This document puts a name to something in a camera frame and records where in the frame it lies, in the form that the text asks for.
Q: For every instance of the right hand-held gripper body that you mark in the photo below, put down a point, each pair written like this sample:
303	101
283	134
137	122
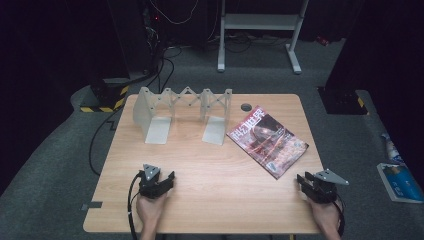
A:
323	188

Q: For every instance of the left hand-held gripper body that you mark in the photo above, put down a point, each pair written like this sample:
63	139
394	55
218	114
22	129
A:
150	181

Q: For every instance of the white expandable bookend rack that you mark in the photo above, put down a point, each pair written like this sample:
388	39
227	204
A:
156	130

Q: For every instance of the red glossy magazine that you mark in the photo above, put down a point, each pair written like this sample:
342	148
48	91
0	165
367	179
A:
268	141

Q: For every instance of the person's right hand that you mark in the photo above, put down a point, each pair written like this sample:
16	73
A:
325	215

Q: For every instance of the person's left hand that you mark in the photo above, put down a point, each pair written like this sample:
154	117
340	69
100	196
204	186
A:
150	210

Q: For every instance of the grey tape piece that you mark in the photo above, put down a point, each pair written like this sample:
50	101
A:
91	205

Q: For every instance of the blue white package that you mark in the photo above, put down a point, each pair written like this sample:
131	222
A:
401	185

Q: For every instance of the black perforated base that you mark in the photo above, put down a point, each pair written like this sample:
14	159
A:
343	101

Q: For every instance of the small black round disc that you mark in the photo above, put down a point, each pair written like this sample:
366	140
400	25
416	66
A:
246	107

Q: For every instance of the black yellow striped base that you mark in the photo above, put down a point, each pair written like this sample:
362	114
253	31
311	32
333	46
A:
105	96

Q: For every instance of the small red object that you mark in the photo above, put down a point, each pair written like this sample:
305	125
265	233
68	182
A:
322	40

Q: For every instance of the white metal stand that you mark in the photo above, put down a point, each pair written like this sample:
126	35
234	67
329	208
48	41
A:
260	21

